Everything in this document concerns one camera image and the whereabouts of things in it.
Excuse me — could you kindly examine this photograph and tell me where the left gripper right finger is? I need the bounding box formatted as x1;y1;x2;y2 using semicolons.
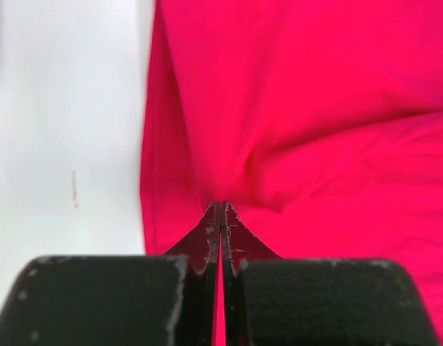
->
221;202;440;345

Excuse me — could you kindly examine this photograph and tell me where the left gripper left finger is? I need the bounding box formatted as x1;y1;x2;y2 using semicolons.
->
0;203;221;345

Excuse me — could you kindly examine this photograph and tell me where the red t shirt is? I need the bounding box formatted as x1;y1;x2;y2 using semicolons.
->
140;1;443;344

